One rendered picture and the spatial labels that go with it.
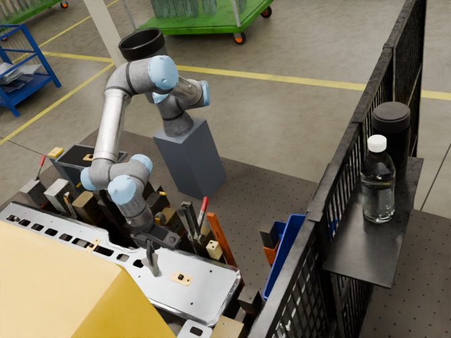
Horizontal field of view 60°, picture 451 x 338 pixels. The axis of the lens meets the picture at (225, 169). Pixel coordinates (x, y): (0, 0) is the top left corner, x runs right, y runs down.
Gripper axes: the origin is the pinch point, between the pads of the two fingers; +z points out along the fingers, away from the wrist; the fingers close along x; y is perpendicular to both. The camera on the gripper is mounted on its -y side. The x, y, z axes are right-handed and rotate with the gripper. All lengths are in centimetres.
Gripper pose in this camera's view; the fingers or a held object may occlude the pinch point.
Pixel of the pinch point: (170, 259)
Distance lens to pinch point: 135.2
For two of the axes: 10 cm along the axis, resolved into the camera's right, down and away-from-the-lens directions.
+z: 2.8, 7.3, 6.2
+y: -8.4, -1.2, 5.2
